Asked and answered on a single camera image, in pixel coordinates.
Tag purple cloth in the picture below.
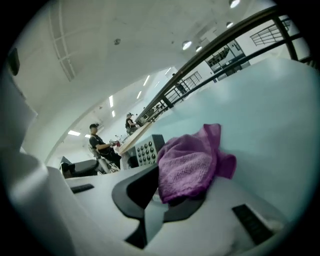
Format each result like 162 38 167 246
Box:
156 123 237 205

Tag long ceiling light strips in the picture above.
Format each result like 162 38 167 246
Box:
67 66 173 138

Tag grey office chair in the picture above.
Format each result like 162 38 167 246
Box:
61 156 98 180

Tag grey box with black knobs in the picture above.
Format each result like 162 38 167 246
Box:
124 134 166 171

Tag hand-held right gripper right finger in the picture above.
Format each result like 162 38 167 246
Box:
149 176 287 256

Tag wooden table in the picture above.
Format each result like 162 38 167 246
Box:
119 119 157 154

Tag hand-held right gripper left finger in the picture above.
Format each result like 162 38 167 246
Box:
65 166 160 251

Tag light blue table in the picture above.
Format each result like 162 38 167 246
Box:
119 57 316 226

